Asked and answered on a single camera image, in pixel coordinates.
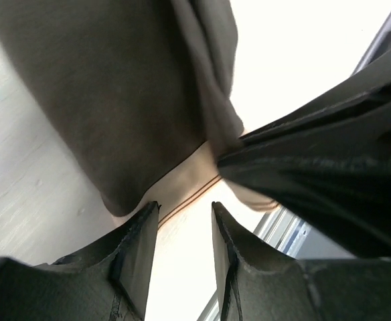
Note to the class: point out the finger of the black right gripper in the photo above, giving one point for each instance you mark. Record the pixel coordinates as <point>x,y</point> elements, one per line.
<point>337,178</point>
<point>344,110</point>

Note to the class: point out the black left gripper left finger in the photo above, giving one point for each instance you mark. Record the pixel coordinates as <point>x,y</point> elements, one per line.
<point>106,280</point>

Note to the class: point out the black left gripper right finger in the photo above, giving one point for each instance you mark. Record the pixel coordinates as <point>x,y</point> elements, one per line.
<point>257,282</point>

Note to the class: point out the olive underwear with cream waistband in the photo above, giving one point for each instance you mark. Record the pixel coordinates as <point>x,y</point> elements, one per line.
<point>138,90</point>

